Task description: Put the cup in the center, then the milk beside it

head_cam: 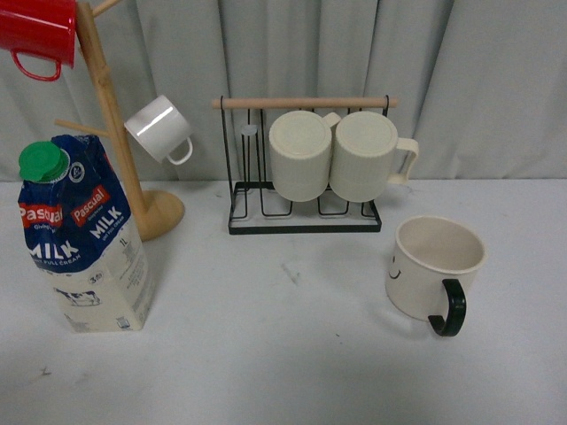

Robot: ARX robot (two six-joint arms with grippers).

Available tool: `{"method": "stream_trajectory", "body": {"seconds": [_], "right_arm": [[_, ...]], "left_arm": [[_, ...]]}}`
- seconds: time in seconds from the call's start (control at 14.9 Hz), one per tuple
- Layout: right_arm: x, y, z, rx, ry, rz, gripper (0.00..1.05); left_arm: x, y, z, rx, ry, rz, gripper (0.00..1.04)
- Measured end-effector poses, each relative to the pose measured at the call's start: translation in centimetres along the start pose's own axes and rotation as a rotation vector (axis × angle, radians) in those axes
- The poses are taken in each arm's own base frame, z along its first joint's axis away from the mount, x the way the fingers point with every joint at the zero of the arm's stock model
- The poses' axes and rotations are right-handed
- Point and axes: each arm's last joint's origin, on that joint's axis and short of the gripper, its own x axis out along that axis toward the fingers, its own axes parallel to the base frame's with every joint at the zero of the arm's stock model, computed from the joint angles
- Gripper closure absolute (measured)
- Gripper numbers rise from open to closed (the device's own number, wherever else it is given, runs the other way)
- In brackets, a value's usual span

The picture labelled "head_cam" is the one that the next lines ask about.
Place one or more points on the cream mug with black handle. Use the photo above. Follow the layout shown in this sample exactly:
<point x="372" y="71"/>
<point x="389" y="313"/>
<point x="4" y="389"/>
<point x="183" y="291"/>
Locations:
<point x="434" y="262"/>

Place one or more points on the blue white milk carton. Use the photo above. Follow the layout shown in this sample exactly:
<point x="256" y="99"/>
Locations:
<point x="81" y="234"/>

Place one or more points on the cream ribbed mug left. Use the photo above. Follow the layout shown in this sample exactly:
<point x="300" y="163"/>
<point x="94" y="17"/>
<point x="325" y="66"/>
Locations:
<point x="300" y="144"/>

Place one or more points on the cream ribbed mug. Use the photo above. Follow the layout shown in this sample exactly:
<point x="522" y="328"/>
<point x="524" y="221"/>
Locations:
<point x="368" y="154"/>
<point x="300" y="144"/>

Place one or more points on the cream ribbed mug right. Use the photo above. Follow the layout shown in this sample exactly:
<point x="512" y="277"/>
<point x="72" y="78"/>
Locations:
<point x="368" y="154"/>

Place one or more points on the wooden mug tree stand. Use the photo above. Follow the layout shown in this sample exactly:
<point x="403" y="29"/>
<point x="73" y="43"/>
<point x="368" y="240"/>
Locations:
<point x="156" y="211"/>

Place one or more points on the white ceramic mug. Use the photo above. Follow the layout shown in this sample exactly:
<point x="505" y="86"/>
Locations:
<point x="159" y="128"/>

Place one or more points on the red enamel mug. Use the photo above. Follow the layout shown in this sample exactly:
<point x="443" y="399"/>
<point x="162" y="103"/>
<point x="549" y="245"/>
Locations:
<point x="41" y="29"/>

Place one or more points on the black wire cup rack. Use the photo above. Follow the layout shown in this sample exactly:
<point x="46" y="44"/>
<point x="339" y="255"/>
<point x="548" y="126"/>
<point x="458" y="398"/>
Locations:
<point x="255" y="206"/>

